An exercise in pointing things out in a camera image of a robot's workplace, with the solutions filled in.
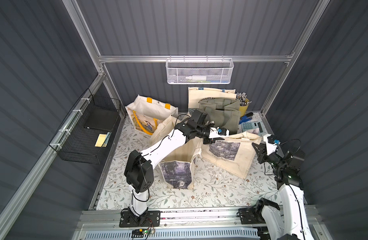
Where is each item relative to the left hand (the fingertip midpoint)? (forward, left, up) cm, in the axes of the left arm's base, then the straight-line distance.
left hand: (225, 136), depth 74 cm
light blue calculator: (+28, -28, -25) cm, 47 cm away
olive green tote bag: (+15, -2, +1) cm, 16 cm away
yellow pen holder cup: (+35, -22, -15) cm, 44 cm away
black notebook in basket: (+13, +67, -1) cm, 68 cm away
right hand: (-3, -16, -3) cm, 17 cm away
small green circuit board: (-37, +42, -27) cm, 62 cm away
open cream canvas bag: (-15, +24, -3) cm, 29 cm away
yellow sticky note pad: (-1, +62, -1) cm, 62 cm away
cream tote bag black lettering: (+42, +12, -6) cm, 44 cm away
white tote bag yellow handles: (+35, +49, -17) cm, 63 cm away
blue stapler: (+36, -29, -23) cm, 51 cm away
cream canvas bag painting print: (-3, -7, -13) cm, 15 cm away
